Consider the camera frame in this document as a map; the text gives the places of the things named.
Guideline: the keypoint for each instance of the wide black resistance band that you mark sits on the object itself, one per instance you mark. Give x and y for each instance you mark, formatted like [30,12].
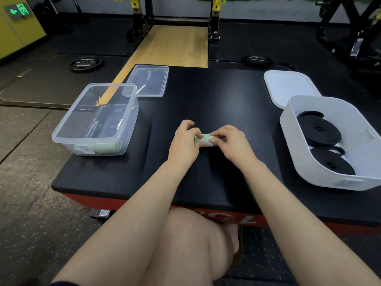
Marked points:
[320,131]

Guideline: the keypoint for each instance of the green exit sign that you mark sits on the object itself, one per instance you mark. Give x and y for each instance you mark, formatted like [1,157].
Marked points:
[18,10]

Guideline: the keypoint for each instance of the thin black resistance band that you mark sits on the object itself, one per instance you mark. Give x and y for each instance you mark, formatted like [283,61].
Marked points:
[333,163]

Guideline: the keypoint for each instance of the person's left forearm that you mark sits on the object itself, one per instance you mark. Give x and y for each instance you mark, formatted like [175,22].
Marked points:
[119,229]

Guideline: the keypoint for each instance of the wooden lifting platform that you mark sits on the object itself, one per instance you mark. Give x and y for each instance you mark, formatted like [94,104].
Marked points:
[172,47]

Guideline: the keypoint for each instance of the light green resistance band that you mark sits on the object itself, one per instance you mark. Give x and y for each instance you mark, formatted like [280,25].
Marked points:
[110,148]
[83,149]
[205,140]

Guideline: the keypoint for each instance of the white plastic bin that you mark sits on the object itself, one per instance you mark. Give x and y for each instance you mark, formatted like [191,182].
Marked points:
[366,163]

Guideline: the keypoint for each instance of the clear plastic lid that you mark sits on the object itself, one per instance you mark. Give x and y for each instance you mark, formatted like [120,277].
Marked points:
[147,81]

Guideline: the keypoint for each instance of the person's right hand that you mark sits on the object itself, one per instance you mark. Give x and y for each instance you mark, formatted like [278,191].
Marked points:
[235,148]

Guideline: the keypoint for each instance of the dark navy shirt sleeve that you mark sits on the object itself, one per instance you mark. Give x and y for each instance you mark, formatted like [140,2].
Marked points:
[64,284]

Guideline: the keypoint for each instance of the clear plastic container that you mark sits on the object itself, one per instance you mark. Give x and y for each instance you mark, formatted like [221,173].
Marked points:
[98,116]

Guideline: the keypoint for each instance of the black weight plate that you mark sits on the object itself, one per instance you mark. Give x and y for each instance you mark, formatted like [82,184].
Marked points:
[257,61]
[86,63]

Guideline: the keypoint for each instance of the black upright bar holder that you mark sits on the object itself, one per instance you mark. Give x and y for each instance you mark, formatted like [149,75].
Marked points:
[76,4]

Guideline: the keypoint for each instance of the black plyo platform red side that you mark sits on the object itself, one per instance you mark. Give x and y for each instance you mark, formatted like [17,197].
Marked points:
[166,101]

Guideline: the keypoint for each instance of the person's left leg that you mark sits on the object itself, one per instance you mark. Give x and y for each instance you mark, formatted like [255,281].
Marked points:
[184,247]

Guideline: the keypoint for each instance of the brown sandal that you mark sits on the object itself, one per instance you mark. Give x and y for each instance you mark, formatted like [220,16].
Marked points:
[239,253]

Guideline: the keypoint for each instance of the white plastic lid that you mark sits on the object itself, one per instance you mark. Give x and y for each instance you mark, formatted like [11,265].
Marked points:
[288,86]

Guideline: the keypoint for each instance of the person's right forearm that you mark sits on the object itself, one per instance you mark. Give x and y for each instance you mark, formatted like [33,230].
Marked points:
[306,229]

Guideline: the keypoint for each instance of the yellow black squat rack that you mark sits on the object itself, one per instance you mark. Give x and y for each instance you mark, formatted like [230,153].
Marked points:
[214,26]

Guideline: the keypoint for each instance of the person's left hand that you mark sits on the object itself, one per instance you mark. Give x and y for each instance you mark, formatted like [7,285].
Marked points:
[183,148]

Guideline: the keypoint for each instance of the yellow black exercise machine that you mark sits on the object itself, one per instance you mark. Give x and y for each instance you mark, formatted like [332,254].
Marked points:
[354,41]

